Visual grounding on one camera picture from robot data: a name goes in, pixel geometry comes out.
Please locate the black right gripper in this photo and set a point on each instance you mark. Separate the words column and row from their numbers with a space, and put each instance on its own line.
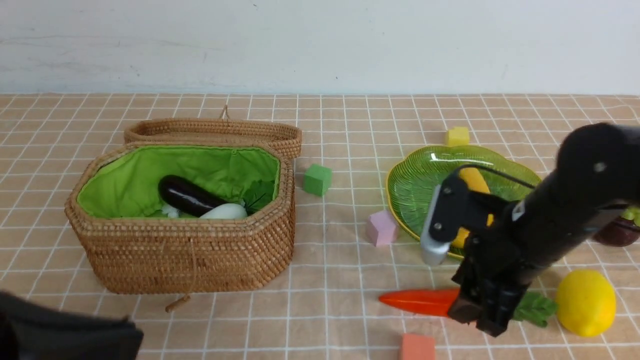
column 493, row 279

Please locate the orange carrot with leaves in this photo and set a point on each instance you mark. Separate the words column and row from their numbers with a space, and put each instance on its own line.
column 534, row 307

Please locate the yellow banana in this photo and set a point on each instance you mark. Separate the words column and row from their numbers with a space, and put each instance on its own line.
column 476, row 182

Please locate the yellow lemon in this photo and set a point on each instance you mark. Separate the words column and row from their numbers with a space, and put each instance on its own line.
column 586, row 303

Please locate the dark purple mangosteen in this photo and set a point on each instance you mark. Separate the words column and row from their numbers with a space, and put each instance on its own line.
column 623, row 231

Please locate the white radish with leaves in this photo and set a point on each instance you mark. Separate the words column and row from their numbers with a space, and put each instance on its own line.
column 225, row 212

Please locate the dark purple eggplant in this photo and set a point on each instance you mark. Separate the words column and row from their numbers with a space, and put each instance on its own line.
column 186, row 196

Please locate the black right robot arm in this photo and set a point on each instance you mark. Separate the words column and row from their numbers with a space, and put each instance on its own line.
column 596, row 177

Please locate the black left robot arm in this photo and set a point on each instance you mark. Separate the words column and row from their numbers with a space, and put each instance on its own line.
column 29, row 331

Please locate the orange foam cube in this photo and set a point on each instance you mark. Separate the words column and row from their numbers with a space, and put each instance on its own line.
column 415, row 346

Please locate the pink foam cube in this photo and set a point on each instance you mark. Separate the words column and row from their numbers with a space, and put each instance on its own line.
column 381, row 229

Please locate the green glass leaf plate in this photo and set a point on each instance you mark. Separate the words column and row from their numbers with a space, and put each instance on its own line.
column 410, row 184

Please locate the yellow foam cube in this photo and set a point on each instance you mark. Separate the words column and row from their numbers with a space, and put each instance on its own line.
column 457, row 136

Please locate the green foam cube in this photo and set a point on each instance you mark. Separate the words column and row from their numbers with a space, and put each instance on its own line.
column 317, row 179

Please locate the woven wicker basket green lining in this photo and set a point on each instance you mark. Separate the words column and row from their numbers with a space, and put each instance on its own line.
column 115, row 210

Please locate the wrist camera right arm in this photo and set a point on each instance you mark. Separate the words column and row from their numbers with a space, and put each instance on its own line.
column 456, row 206

